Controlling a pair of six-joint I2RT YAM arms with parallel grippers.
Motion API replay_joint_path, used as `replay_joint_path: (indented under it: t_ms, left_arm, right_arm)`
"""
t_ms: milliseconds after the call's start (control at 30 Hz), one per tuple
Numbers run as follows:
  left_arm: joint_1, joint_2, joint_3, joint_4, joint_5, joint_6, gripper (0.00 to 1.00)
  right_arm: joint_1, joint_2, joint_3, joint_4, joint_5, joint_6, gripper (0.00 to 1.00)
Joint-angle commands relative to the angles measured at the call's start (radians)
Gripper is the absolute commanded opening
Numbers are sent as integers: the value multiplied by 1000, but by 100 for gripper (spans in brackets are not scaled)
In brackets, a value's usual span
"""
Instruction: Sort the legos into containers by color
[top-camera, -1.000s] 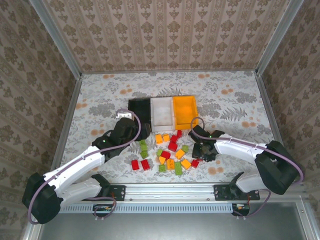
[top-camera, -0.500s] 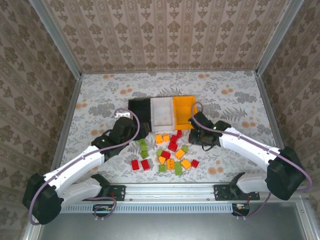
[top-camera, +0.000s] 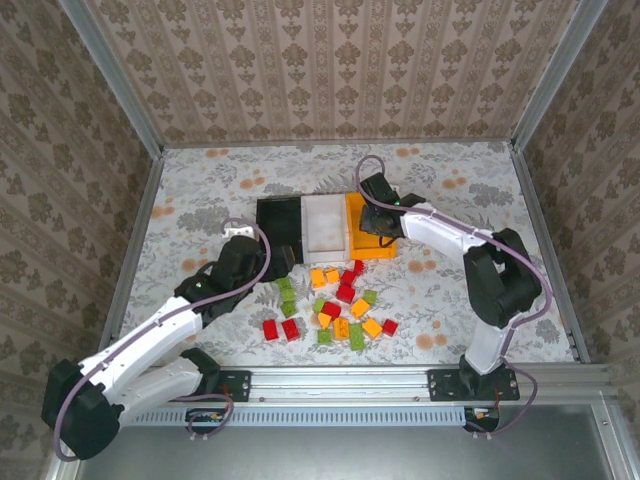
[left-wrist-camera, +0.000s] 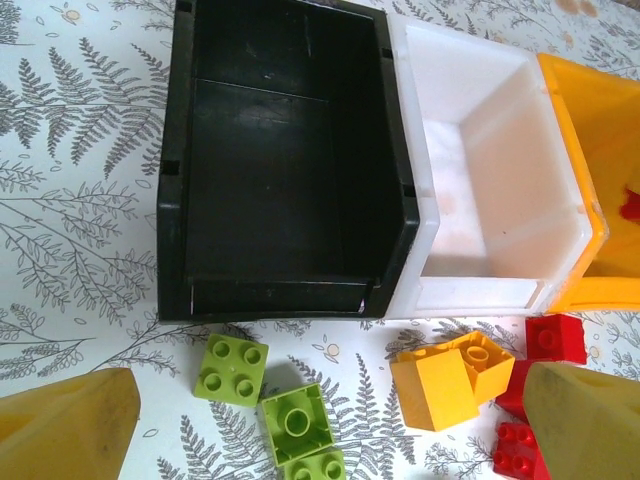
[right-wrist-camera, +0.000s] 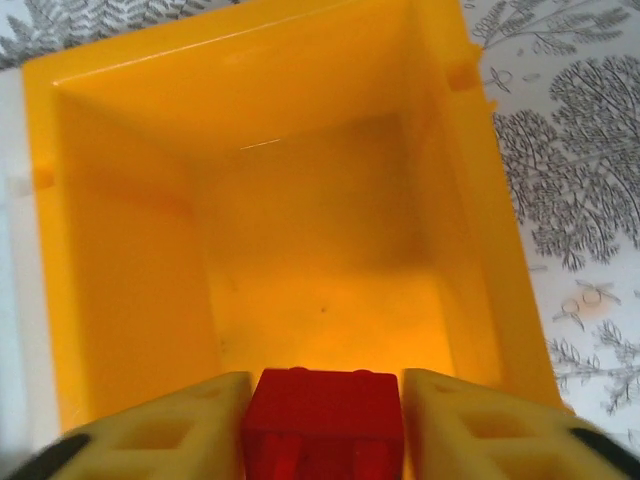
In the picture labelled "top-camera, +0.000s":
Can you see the yellow-orange long lego brick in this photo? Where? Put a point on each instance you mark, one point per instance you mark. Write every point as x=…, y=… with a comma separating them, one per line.
x=341, y=330

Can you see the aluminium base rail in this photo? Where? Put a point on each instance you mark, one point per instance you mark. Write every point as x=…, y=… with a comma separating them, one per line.
x=340, y=385

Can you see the green square lego brick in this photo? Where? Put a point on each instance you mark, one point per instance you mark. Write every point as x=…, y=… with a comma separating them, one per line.
x=288, y=295
x=319, y=305
x=284, y=283
x=288, y=309
x=370, y=297
x=324, y=336

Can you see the grey metal sheet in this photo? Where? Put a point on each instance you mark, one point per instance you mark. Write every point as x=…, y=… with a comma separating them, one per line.
x=350, y=455

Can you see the aluminium frame post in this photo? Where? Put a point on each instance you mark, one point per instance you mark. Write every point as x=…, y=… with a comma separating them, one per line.
x=110, y=75
x=560, y=75

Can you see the green long lego brick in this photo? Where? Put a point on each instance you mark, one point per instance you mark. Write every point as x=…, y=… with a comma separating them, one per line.
x=356, y=336

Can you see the floral patterned table cover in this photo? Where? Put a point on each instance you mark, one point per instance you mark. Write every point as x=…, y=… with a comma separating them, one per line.
x=225, y=175

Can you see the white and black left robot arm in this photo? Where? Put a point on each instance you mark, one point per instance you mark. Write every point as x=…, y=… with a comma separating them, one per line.
x=150, y=335

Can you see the black plastic bin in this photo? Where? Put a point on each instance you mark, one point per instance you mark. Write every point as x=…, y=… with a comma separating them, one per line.
x=277, y=220

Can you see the yellow plastic bin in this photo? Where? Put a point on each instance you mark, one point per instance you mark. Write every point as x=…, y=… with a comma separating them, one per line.
x=356, y=245

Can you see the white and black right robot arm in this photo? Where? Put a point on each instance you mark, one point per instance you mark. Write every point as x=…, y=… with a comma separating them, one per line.
x=440, y=230

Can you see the aluminium back rail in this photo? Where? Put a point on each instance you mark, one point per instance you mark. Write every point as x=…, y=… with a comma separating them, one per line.
x=340, y=143

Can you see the white plastic bin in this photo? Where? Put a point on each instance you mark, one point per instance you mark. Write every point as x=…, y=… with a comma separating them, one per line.
x=325, y=225

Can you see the aluminium side rail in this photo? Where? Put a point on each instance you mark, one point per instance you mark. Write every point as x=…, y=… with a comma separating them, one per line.
x=135, y=240
x=550, y=250

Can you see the yellow-orange square lego brick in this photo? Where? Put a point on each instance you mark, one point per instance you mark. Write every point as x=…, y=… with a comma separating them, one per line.
x=318, y=277
x=372, y=328
x=332, y=275
x=325, y=321
x=360, y=308

